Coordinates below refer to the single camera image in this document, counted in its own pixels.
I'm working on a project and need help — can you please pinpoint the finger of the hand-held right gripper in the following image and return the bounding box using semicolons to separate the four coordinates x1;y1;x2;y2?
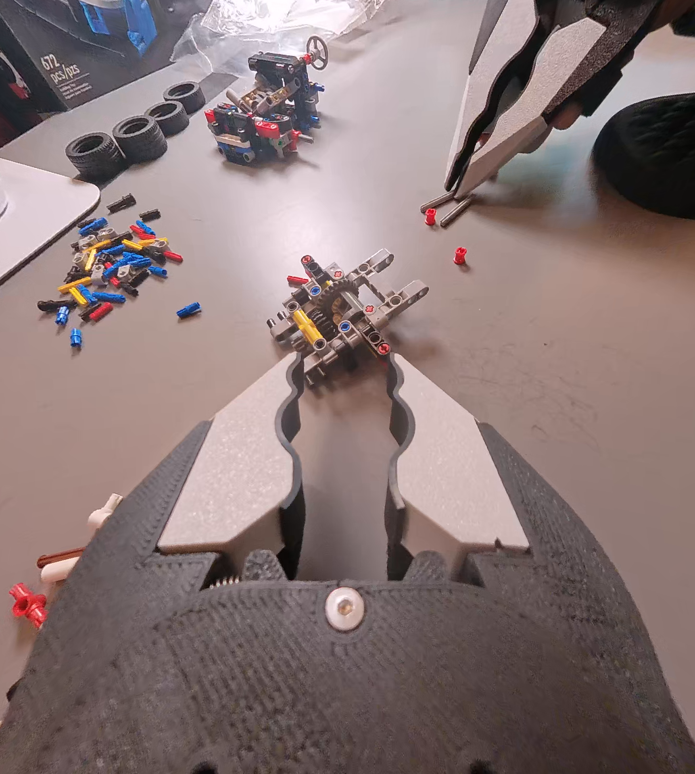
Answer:
446;0;543;191
455;20;608;200

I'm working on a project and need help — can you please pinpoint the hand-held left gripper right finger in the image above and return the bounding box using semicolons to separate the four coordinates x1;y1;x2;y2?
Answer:
386;352;531;563

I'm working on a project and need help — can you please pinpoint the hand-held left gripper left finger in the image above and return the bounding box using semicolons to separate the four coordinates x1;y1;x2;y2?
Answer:
157;352;306;556

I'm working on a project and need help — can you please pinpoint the grey lego gearbox assembly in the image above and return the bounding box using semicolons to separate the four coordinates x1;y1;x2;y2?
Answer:
267;248;432;381

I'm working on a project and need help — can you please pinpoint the cluster of white red lego pieces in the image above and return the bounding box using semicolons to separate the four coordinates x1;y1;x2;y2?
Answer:
8;491;125;625

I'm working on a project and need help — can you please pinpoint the partly built lego car chassis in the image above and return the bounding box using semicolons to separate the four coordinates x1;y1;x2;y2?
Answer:
205;34;327;165

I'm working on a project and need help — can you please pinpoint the pile of small lego pins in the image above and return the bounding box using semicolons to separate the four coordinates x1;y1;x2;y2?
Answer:
37;208;185;324

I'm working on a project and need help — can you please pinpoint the black lego set box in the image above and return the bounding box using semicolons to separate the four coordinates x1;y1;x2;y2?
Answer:
0;0;218;155

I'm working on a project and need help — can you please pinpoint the person's right hand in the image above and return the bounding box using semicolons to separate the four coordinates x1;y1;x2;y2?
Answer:
548;100;584;131

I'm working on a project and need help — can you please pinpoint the clear plastic bag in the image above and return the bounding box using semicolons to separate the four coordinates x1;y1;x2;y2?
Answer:
171;0;387;76

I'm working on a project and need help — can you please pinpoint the white stand with flat base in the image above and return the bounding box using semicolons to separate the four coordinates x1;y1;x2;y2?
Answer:
0;154;102;312

